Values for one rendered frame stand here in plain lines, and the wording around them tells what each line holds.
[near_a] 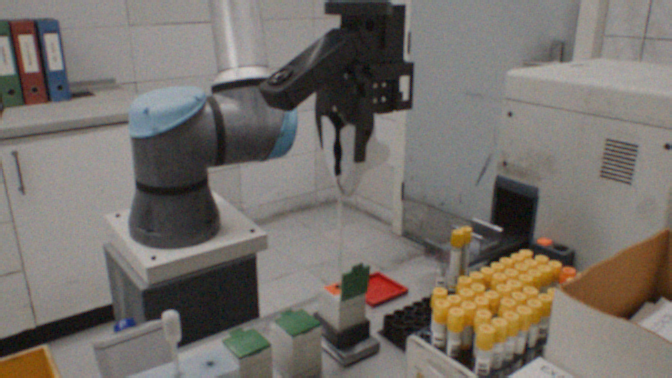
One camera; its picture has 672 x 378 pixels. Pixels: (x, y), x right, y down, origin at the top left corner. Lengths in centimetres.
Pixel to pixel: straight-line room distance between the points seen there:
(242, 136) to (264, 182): 240
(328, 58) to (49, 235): 181
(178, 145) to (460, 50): 194
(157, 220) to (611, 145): 67
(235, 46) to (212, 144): 17
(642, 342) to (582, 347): 6
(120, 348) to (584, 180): 65
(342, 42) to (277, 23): 261
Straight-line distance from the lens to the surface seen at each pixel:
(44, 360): 62
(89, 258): 234
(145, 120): 87
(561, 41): 235
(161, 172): 88
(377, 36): 62
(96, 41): 280
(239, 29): 94
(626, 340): 56
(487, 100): 257
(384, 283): 85
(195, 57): 297
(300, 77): 55
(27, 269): 230
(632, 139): 84
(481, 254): 88
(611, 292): 70
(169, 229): 91
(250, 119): 90
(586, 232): 90
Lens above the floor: 129
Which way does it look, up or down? 20 degrees down
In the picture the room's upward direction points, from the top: straight up
